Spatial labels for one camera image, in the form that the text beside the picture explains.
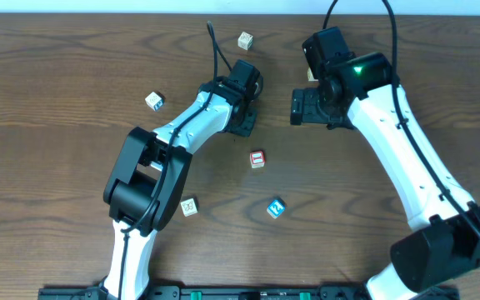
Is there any butterfly wooden block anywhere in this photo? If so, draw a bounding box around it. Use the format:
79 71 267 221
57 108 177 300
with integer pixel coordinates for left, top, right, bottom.
180 197 198 217

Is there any top plain wooden block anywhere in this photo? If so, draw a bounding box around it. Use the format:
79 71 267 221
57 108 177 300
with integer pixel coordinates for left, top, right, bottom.
237 32 253 51

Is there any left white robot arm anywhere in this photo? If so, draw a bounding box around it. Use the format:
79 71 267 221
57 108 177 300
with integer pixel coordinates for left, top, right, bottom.
101 77 263 299

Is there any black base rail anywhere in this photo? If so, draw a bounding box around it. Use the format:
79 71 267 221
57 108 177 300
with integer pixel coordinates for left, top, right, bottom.
37 284 369 300

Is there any wooden block with blue side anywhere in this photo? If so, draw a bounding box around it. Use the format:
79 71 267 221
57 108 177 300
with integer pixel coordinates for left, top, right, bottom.
145 92 164 111

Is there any plain wooden block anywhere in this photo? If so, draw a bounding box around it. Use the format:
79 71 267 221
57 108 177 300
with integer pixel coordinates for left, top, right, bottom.
307 68 317 82
237 32 253 51

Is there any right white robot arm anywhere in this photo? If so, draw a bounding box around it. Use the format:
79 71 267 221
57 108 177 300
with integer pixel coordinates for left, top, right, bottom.
291 50 480 299

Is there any right plain wooden block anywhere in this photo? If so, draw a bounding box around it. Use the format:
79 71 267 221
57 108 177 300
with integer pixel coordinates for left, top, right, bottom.
307 68 317 82

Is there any blue number 2 block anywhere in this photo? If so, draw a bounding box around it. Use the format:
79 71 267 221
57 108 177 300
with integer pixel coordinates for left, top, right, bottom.
267 198 286 219

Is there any red letter I block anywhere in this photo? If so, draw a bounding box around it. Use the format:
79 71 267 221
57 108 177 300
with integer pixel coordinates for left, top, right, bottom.
249 151 266 168

